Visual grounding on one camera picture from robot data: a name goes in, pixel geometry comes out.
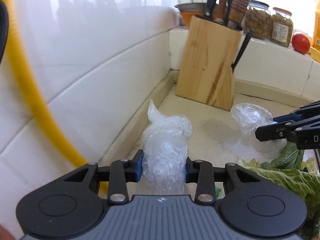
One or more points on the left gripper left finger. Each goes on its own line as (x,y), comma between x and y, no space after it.
(118,174)

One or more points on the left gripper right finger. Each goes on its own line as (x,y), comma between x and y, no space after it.
(203,173)

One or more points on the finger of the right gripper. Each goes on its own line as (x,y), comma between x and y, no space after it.
(304,112)
(276,130)

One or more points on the clear plastic bag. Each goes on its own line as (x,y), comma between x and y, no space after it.
(165,148)

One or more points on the black kitchen scissors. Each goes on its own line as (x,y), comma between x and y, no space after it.
(242,48)

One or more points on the person's left hand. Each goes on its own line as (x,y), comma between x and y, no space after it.
(5,234)

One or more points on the dark green leaf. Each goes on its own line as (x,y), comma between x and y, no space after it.
(290,157)

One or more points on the napa cabbage leaf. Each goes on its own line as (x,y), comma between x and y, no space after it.
(304,183)

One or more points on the yellow food package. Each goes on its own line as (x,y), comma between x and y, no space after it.
(315,48)

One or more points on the red tomato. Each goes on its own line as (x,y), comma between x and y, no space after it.
(300,43)

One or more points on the glass jar with label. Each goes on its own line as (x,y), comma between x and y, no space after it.
(281,27)

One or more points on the wooden knife block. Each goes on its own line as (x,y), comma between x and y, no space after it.
(206,74)

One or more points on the glass jar of pasta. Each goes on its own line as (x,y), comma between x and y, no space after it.
(258,18)

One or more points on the metal bowl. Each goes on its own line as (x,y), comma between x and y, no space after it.
(188,10)

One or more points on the brown handled knife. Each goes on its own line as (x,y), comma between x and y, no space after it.
(221,11)

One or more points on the ribbed wooden handle knife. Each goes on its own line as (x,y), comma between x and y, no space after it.
(235,12)

